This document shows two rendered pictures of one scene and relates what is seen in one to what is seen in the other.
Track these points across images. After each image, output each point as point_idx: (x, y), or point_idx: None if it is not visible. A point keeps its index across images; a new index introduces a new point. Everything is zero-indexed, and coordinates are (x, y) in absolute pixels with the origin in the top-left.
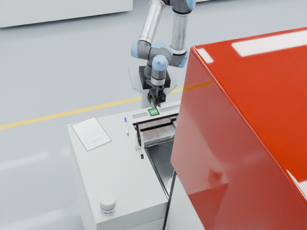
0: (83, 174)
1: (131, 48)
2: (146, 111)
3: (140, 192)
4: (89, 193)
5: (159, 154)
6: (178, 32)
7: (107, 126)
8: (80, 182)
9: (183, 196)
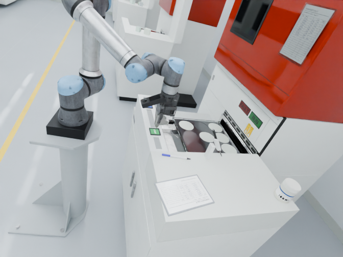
0: (247, 211)
1: (139, 70)
2: (152, 136)
3: (255, 169)
4: (269, 209)
5: (197, 150)
6: (98, 46)
7: (172, 174)
8: (214, 239)
9: (295, 125)
